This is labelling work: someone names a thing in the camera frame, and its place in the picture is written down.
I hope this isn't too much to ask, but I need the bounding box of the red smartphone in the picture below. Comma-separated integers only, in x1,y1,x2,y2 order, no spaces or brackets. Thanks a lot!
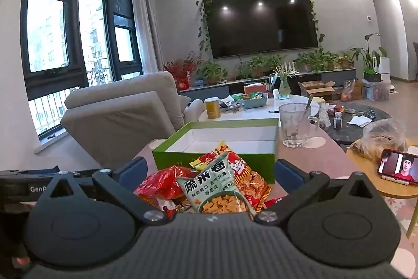
377,148,418,187

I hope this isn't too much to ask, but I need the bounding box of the clear plastic snack bag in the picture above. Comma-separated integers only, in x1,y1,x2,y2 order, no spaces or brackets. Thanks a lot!
351,118,409,161

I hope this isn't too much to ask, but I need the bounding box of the small potted plant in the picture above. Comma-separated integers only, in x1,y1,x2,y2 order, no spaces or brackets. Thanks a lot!
340,52,355,70

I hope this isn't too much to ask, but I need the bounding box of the white paper napkin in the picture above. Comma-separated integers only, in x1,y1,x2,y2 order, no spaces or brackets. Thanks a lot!
347,116,371,128

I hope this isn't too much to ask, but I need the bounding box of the dark round table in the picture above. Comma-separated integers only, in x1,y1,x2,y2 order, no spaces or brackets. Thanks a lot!
322,103,392,146

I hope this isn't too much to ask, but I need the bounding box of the clear plastic pitcher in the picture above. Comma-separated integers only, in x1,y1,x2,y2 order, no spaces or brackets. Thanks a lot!
278,103,320,149

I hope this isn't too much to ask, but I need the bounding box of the grey television cabinet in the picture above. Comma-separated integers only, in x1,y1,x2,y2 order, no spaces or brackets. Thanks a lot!
178,68,357,100

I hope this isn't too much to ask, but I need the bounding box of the crumpled clear plastic bag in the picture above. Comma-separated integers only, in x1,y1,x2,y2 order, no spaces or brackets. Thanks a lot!
317,101,337,129

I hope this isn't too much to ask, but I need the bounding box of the clear storage box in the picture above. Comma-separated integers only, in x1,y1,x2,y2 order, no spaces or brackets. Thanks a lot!
362,81,391,101

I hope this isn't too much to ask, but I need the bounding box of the wooden side table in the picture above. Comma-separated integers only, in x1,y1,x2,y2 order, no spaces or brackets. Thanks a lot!
346,138,418,200

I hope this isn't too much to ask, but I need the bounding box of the teal cracker snack packet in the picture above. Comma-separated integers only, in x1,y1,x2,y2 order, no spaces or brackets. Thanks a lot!
176,153,257,221

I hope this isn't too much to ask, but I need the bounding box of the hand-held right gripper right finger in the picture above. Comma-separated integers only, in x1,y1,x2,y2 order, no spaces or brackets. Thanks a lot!
254,159,383,228

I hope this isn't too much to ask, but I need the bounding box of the open cardboard box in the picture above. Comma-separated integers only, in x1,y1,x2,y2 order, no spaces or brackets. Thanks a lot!
298,80,344,102

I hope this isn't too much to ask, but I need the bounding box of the beige sofa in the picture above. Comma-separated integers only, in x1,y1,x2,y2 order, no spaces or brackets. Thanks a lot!
61,71,205,168

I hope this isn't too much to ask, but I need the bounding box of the tall leafy plant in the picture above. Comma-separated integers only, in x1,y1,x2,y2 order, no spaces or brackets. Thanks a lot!
351,33,388,72

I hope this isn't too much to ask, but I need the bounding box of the black framed window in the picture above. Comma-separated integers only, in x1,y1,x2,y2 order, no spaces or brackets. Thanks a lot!
21,0,145,141

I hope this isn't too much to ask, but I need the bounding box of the blue snack basket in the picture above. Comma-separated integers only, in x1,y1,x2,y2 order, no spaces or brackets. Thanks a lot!
241,92,269,109

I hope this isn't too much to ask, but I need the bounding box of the wall television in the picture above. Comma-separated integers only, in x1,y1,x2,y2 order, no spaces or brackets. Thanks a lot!
202,0,319,59

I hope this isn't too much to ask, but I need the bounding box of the spoon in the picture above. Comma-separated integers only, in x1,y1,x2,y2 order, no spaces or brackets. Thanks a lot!
302,96,314,128

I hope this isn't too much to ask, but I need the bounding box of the spider plant in glass vase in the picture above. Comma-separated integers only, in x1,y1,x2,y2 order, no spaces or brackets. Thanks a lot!
272,61,295,96

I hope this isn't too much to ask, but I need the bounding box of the orange-red yellow-edged snack packet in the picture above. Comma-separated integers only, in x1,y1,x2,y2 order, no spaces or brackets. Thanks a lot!
189,141,272,212

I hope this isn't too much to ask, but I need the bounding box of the white red chocolate packet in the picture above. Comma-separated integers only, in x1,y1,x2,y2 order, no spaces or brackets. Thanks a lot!
156,196,193,215

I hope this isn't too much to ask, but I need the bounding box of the white air purifier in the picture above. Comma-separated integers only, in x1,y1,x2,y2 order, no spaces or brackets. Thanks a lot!
375,57,392,84

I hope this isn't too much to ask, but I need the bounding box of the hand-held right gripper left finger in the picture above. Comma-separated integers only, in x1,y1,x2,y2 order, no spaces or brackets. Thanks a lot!
37,156,168,226

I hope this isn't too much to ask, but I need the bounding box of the orange tissue box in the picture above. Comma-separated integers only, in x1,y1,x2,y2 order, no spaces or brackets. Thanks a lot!
243,84,269,95

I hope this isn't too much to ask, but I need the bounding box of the green potted plant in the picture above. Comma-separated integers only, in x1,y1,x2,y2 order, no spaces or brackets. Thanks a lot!
238,53,285,79
295,50,340,72
196,60,228,86

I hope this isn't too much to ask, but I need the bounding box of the red decorative plant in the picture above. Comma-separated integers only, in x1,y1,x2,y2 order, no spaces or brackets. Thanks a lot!
162,58,197,91

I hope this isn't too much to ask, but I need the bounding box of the yellow can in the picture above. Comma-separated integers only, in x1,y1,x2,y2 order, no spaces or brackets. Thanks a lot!
204,97,222,119

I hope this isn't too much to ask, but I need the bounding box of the green black box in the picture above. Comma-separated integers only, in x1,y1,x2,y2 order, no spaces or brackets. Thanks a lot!
363,68,382,83

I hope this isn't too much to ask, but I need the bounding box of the white curtain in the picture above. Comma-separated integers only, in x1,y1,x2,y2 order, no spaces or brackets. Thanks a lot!
131,0,166,74

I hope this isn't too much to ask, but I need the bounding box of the green cardboard box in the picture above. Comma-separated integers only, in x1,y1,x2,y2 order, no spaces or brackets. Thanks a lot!
152,118,280,185

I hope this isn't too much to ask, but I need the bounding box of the red chip packet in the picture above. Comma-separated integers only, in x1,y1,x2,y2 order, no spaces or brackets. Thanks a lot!
261,197,289,209

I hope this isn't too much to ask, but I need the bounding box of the plastic bag with fruit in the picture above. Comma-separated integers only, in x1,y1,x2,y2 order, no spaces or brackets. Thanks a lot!
341,79,357,102

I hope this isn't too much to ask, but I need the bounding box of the large red snack packet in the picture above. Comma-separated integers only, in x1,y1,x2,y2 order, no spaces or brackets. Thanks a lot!
134,166,197,201

